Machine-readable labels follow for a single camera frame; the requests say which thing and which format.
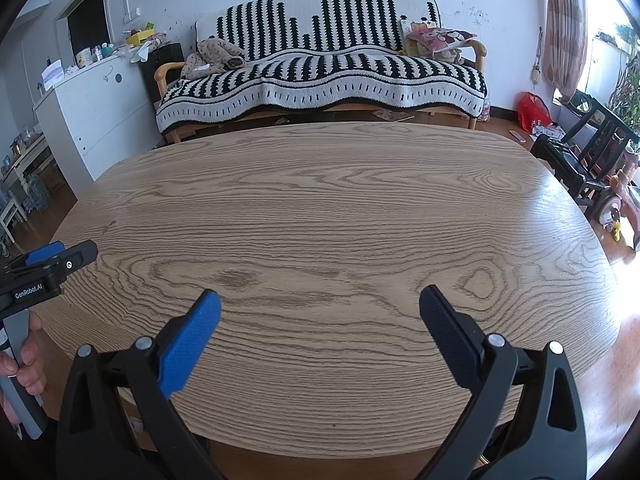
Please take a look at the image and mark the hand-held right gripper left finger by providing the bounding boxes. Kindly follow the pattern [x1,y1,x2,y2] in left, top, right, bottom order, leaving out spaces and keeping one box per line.
[55,289,222,480]

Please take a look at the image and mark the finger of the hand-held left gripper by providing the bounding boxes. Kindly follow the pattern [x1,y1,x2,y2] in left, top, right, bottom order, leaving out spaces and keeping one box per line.
[47,240,98,281]
[5,241,66,271]

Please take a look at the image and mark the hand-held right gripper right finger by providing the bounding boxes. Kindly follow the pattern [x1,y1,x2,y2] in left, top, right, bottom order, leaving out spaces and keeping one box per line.
[419,285,587,480]

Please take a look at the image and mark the person's left hand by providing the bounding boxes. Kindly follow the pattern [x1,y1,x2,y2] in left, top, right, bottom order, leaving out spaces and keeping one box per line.
[0,312,47,428]

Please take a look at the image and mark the clear water jug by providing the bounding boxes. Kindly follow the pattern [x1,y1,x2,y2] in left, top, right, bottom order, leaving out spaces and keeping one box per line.
[22,172,51,211]

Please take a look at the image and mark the white side table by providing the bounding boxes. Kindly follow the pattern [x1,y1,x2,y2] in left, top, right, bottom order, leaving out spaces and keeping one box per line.
[0,132,56,246]

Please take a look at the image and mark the white cabinet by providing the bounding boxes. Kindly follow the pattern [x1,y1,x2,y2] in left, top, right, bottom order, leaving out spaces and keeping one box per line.
[32,50,166,181]

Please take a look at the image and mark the white paper card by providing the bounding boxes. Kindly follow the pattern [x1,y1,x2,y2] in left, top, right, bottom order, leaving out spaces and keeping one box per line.
[41,59,66,90]

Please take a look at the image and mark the black wooden chair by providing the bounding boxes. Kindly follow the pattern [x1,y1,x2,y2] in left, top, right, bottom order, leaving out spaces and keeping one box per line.
[530,95,640,208]

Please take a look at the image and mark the wooden sofa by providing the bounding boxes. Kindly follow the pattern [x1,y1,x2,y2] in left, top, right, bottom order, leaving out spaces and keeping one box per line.
[154,0,488,143]

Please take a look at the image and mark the pink tricycle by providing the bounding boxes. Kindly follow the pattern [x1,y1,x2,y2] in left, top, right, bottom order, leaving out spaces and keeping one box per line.
[590,152,640,253]

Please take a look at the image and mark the cardboard piece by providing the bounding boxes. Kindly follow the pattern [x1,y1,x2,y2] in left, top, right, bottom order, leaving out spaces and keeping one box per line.
[372,107,416,123]

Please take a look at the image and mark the red bag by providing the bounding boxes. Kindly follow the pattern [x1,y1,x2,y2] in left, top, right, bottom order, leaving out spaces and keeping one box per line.
[517,91,553,133]

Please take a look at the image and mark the pink printed cushion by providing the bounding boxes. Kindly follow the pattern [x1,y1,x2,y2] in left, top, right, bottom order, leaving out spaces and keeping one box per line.
[406,22,478,61]

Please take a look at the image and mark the green potted plants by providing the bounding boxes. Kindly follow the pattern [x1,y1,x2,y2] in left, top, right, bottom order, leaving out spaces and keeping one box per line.
[595,25,640,126]

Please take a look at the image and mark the patterned curtain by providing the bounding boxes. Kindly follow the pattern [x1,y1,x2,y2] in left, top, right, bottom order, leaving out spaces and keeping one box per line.
[542,0,590,103]

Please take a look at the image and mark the hanging wall duster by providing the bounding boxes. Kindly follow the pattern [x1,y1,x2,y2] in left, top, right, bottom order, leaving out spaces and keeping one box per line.
[530,27,546,86]

